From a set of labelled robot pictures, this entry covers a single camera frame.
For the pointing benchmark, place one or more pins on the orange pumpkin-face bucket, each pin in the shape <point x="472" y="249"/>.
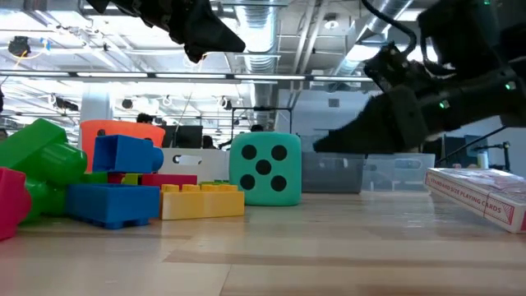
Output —
<point x="119" y="129"/>

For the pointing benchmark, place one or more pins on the long linear ceiling light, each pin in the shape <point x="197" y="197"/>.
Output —
<point x="41" y="74"/>

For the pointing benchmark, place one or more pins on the teal foam die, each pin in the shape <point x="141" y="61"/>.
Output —
<point x="265" y="144"/>

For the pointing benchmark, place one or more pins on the red toy brick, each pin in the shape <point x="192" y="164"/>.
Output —
<point x="170" y="180"/>
<point x="115" y="178"/>
<point x="12" y="201"/>

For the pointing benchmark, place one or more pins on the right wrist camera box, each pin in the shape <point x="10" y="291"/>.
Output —
<point x="460" y="33"/>

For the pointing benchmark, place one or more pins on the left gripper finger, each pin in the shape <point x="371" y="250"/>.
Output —
<point x="209" y="33"/>
<point x="194" y="55"/>

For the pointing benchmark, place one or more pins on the clear plastic bin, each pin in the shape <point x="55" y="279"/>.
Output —
<point x="398" y="172"/>

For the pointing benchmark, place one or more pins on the white plastic bin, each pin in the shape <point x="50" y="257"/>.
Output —
<point x="205" y="168"/>

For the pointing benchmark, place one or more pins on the red printed playing card box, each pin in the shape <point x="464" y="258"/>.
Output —
<point x="493" y="193"/>

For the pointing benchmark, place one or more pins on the blue toy brick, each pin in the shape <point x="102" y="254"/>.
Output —
<point x="123" y="154"/>
<point x="111" y="203"/>

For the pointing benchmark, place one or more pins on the small lime green toy brick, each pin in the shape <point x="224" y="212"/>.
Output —
<point x="131" y="179"/>

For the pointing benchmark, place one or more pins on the slanted silver ventilation duct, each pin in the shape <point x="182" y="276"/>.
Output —
<point x="378" y="16"/>

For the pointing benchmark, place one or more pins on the black computer monitor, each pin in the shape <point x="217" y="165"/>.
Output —
<point x="183" y="136"/>

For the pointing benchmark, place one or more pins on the white cylinder container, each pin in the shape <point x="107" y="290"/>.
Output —
<point x="483" y="159"/>

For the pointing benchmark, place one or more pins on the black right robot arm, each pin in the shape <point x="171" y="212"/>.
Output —
<point x="485" y="98"/>

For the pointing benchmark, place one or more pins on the dark office partition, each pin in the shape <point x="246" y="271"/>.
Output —
<point x="464" y="148"/>

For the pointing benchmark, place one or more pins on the yellow toy brick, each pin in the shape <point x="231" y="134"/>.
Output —
<point x="201" y="205"/>

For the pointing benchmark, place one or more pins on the round silver ventilation duct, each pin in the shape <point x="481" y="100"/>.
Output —
<point x="257" y="61"/>

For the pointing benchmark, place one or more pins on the black ceiling fixture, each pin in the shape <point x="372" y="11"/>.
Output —
<point x="19" y="46"/>

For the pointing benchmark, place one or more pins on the person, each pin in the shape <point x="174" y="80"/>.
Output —
<point x="257" y="128"/>
<point x="144" y="118"/>
<point x="207" y="141"/>

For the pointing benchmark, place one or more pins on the green eight-stud toy brick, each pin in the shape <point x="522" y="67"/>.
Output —
<point x="222" y="181"/>

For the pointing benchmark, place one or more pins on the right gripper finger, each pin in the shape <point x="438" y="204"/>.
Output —
<point x="370" y="131"/>

